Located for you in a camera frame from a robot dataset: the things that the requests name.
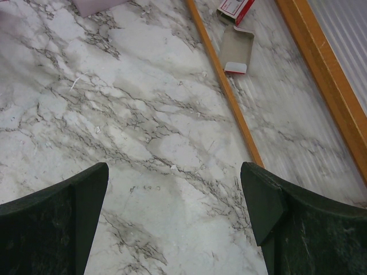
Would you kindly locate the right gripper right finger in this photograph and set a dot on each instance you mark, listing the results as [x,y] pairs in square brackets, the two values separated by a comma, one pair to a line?
[299,231]

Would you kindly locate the pink paper bag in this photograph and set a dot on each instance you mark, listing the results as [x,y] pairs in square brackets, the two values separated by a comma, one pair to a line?
[90,7]

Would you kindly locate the small red white box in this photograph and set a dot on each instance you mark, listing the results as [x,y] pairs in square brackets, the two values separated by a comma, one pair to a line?
[233,11]

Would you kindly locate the wooden shelf rack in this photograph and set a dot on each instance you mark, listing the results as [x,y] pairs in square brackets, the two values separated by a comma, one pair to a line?
[323,65]

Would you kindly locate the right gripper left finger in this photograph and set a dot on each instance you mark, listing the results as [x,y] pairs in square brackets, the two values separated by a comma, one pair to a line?
[51,231]

